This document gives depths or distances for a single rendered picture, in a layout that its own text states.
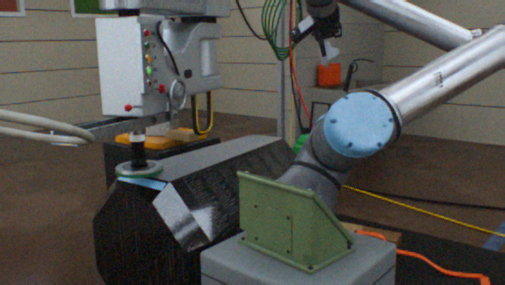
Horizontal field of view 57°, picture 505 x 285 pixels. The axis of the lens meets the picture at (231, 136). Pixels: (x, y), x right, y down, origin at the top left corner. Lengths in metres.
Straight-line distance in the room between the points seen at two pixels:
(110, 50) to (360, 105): 1.22
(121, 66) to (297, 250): 1.16
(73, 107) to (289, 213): 7.79
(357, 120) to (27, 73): 7.58
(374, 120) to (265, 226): 0.40
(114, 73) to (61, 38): 6.67
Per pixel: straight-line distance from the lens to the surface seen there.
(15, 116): 1.38
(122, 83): 2.02
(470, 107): 6.99
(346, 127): 1.09
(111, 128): 1.88
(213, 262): 1.28
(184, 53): 2.30
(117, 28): 2.01
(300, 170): 1.24
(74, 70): 8.78
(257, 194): 1.25
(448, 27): 1.58
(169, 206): 2.07
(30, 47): 8.43
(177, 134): 3.06
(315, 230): 1.16
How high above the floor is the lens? 1.42
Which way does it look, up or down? 12 degrees down
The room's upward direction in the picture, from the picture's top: 1 degrees counter-clockwise
